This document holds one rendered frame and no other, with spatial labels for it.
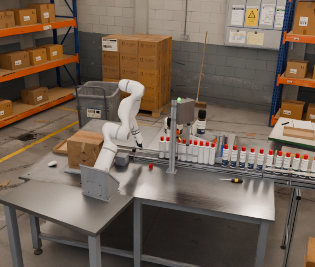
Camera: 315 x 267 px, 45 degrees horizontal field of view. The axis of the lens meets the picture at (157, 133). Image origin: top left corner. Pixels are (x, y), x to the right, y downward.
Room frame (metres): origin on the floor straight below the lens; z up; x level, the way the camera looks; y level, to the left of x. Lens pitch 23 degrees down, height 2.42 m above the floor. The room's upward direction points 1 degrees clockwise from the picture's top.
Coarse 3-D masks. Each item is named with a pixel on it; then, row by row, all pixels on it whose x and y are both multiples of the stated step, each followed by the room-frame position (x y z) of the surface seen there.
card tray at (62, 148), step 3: (66, 138) 3.54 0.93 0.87; (63, 141) 3.49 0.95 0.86; (66, 141) 3.54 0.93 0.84; (60, 144) 3.43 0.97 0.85; (63, 144) 3.48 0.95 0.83; (66, 144) 3.48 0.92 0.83; (54, 147) 3.32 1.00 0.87; (57, 147) 3.37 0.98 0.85; (60, 147) 3.40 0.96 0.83; (63, 147) 3.40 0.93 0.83; (66, 147) 3.40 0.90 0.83; (54, 150) 3.29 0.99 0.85; (57, 150) 3.28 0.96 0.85; (60, 150) 3.27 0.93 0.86; (63, 150) 3.27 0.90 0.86; (66, 150) 3.26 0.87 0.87; (63, 153) 3.27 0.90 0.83; (66, 153) 3.26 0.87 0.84
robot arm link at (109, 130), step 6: (108, 126) 2.80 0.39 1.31; (114, 126) 2.80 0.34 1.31; (102, 132) 2.79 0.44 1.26; (108, 132) 2.77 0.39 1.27; (114, 132) 2.77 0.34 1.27; (108, 138) 2.74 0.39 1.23; (114, 138) 2.78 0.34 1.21; (108, 144) 2.70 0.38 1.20; (114, 144) 2.72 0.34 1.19; (114, 150) 2.69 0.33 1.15
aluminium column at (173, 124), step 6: (174, 102) 2.96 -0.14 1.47; (174, 108) 2.96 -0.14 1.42; (174, 114) 2.95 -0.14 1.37; (174, 126) 2.95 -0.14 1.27; (174, 132) 2.95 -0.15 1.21; (174, 138) 2.95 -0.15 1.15; (174, 144) 2.95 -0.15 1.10; (174, 150) 2.95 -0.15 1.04; (174, 156) 2.95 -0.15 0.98; (174, 162) 2.96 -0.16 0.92; (174, 168) 2.97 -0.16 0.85
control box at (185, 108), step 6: (180, 102) 2.95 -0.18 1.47; (186, 102) 2.97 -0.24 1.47; (192, 102) 3.01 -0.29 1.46; (180, 108) 2.92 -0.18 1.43; (186, 108) 2.97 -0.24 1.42; (192, 108) 3.01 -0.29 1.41; (180, 114) 2.92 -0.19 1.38; (186, 114) 2.97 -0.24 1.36; (192, 114) 3.01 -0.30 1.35; (180, 120) 2.93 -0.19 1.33; (186, 120) 2.97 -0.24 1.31; (192, 120) 3.02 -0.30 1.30
